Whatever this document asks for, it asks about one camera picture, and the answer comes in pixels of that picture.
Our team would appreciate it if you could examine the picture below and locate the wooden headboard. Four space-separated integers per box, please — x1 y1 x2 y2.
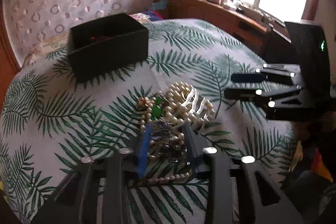
0 0 21 108

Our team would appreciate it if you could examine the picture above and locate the palm leaf bedspread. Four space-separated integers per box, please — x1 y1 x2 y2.
1 19 296 223

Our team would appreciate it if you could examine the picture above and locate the dark blue blanket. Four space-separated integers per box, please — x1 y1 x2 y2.
142 10 163 22

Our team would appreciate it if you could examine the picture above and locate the pearl necklace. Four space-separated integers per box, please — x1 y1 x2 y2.
139 82 216 184

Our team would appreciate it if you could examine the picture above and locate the wooden sideboard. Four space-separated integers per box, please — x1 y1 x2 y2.
154 0 293 55

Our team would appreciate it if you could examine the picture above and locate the dark chain jewelry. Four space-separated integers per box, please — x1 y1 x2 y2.
147 120 187 162

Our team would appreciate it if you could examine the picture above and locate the black jewelry box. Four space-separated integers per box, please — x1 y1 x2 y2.
67 13 149 83

